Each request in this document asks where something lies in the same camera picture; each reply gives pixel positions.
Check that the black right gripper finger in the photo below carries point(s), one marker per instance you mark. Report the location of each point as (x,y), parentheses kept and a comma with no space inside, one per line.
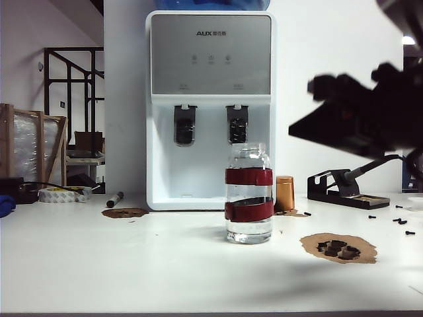
(325,86)
(330,125)

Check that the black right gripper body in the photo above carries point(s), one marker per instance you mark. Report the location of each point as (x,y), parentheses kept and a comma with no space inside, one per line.
(396,112)

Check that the glass bottle with red belts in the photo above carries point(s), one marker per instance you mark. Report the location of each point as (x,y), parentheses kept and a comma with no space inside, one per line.
(248,176)

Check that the white AUX water dispenser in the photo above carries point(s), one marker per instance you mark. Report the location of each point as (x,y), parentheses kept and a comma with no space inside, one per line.
(211,66)

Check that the black soldering iron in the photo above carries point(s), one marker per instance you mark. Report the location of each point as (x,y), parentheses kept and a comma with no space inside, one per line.
(360,171)

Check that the black soldering iron stand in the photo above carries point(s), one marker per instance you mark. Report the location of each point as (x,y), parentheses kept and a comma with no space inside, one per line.
(330,195)

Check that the white ceiling light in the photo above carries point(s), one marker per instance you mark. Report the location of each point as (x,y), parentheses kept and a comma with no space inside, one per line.
(409,40)

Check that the copper metal cylinder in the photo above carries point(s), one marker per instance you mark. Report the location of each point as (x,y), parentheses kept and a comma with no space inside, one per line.
(286,195)

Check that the black silver marker pen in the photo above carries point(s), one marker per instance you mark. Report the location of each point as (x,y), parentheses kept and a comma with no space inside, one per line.
(114,199)

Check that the brown cardboard box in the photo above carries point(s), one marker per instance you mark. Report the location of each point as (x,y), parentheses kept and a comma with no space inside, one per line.
(87,142)

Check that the wooden side table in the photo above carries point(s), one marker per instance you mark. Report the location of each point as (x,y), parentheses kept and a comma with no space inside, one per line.
(82,160)

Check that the black stair railing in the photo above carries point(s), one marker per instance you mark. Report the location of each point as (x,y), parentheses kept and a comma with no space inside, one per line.
(47,82)

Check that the white double-sided tape roll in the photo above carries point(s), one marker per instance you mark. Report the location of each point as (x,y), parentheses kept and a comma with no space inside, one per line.
(59,197)

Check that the black block device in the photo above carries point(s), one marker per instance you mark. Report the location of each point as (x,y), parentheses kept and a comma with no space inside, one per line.
(20,195)

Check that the blue towel cloth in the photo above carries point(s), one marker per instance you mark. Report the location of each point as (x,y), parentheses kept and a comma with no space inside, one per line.
(6,204)

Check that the wooden crate frame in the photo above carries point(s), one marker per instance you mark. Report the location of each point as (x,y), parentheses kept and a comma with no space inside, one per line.
(40,148)

